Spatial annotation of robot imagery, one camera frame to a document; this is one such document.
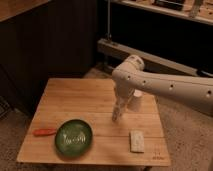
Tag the white paper cup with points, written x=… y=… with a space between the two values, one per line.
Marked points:
x=135 y=102

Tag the green round plate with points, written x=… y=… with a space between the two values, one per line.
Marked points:
x=73 y=138

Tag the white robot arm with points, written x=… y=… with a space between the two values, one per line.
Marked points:
x=195 y=92

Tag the wooden table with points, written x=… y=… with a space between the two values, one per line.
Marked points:
x=92 y=100

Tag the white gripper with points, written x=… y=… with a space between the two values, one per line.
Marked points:
x=122 y=98

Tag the wooden shelf with items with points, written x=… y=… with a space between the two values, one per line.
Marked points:
x=194 y=10

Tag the beige rectangular sponge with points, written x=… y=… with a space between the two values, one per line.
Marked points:
x=137 y=142

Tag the vertical metal pole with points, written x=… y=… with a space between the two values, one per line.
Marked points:
x=108 y=20

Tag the clear labelled plastic bottle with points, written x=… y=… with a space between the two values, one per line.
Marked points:
x=118 y=109

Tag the grey metal rail beam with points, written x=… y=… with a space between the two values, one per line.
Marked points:
x=152 y=62

